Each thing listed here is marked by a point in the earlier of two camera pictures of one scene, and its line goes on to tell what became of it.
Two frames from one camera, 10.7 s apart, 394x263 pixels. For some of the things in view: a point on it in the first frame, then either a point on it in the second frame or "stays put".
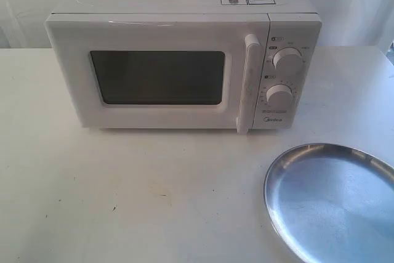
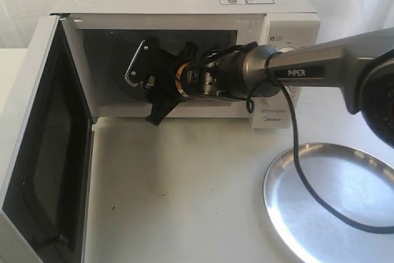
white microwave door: x=162 y=71 to x=47 y=119
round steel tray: x=332 y=204 stays put
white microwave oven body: x=239 y=58 stays put
